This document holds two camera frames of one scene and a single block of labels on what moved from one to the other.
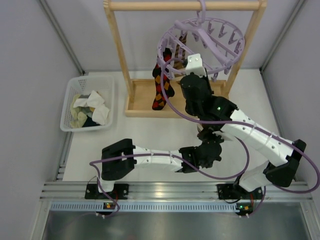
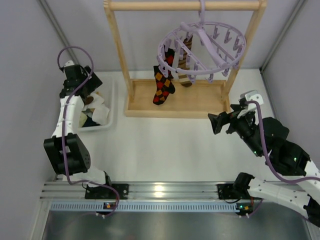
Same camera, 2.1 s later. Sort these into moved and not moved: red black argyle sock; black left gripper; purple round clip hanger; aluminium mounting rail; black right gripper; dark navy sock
Moved: black right gripper; black left gripper; red black argyle sock
Not moved: purple round clip hanger; aluminium mounting rail; dark navy sock
